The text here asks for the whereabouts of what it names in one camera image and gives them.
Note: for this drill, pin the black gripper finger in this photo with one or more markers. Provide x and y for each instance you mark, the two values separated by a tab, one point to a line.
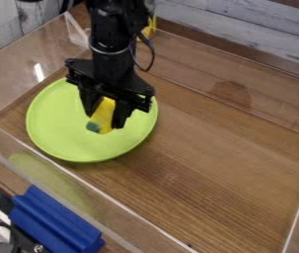
91	100
121	112

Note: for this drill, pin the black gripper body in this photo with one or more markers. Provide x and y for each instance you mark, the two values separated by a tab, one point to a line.
108	73

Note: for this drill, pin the yellow toy banana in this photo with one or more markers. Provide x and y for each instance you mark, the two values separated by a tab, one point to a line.
100	121

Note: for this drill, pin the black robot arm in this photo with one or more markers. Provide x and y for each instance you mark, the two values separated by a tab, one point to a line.
117	21

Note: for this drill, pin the green plate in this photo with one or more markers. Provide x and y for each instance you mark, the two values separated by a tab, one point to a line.
56	127

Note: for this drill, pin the yellow labelled tin can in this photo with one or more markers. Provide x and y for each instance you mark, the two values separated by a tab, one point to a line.
148	31

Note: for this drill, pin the blue plastic block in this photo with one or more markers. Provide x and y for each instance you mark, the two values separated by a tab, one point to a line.
52	224

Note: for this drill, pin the clear acrylic corner bracket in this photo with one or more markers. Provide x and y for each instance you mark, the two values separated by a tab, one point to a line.
77	35

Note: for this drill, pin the clear acrylic front wall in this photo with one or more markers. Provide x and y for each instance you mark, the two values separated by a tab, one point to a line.
127	232

